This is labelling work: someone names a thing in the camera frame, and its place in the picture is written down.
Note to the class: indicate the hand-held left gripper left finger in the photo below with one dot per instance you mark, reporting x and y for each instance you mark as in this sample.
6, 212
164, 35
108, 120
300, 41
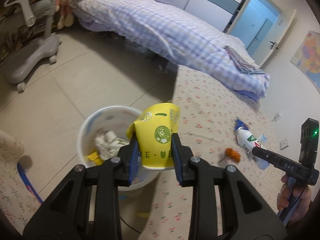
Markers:
132, 160

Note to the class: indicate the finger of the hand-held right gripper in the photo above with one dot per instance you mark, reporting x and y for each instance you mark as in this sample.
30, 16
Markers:
275, 160

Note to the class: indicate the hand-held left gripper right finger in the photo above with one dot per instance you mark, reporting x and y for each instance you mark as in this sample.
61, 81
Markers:
175, 160

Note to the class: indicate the white paper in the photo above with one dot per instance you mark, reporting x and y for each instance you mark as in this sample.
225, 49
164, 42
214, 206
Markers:
107, 142

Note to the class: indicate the yellow paper cup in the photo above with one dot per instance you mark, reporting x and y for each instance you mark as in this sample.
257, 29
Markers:
155, 135

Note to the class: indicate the white bottle red green label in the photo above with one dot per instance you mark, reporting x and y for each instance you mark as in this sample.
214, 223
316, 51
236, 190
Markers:
246, 140

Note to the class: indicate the yellow snack packet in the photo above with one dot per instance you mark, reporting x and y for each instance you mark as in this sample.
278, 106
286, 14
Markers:
95, 158

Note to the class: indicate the white plastic bin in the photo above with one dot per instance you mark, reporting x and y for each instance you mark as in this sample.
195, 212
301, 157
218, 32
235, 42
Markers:
86, 135

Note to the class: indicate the person's right hand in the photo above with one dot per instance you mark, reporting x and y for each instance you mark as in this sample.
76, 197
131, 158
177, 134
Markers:
303, 200

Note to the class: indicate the light blue wrapper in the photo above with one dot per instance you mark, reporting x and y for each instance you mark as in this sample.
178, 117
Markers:
263, 138

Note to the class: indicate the orange wrapper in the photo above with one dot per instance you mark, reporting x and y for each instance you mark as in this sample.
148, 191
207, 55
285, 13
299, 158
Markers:
232, 153

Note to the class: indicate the blue silver wrapper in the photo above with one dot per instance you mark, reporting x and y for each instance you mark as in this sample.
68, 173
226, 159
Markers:
240, 125

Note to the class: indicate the yellow scrap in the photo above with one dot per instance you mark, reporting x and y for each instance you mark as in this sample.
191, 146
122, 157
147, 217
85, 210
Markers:
143, 214

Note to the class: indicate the cherry print tablecloth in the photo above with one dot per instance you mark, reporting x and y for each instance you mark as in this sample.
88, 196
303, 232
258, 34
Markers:
212, 100

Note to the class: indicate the folded striped cloth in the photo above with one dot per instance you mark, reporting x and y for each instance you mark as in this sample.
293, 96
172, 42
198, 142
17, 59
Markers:
242, 60

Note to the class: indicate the blue strip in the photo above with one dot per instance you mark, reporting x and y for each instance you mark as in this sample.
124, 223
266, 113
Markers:
27, 182

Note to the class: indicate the white door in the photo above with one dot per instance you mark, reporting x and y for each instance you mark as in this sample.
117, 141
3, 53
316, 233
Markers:
280, 35

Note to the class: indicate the beige floral cloth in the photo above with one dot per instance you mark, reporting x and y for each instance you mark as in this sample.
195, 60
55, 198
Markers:
10, 180

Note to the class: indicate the bed with checked blanket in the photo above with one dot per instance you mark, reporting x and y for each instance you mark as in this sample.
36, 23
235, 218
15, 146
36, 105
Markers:
162, 30

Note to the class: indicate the grey swivel chair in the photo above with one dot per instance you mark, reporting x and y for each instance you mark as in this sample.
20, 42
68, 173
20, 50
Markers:
32, 62

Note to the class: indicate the pink plush toy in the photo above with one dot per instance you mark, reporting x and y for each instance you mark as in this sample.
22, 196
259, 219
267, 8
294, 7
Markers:
65, 15

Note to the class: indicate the white grey wardrobe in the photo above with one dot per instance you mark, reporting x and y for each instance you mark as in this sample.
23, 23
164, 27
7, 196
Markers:
205, 0

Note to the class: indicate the white wall socket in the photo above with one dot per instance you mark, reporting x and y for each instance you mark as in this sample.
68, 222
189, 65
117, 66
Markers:
276, 116

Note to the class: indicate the wall map poster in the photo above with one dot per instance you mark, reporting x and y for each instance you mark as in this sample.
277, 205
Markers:
308, 57

